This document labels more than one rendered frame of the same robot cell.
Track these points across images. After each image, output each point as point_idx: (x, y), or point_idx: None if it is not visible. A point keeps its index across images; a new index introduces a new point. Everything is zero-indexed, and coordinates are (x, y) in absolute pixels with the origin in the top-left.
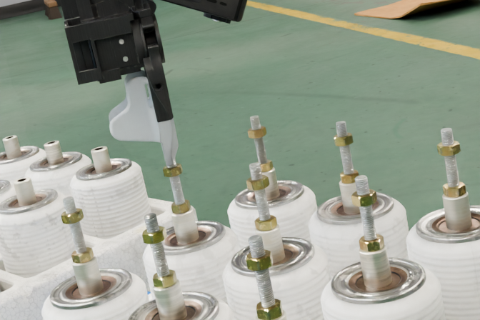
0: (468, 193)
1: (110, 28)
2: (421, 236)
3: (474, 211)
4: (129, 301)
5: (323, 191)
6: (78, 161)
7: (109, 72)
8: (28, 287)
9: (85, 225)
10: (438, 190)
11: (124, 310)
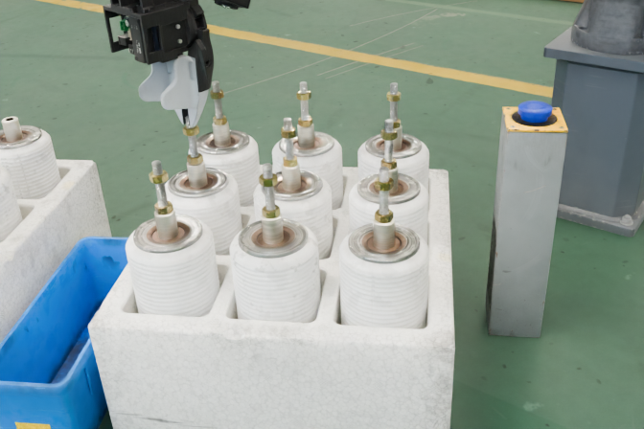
0: (229, 127)
1: (172, 15)
2: (379, 156)
3: None
4: (210, 236)
5: (106, 138)
6: None
7: (170, 53)
8: (9, 252)
9: None
10: (204, 126)
11: (211, 243)
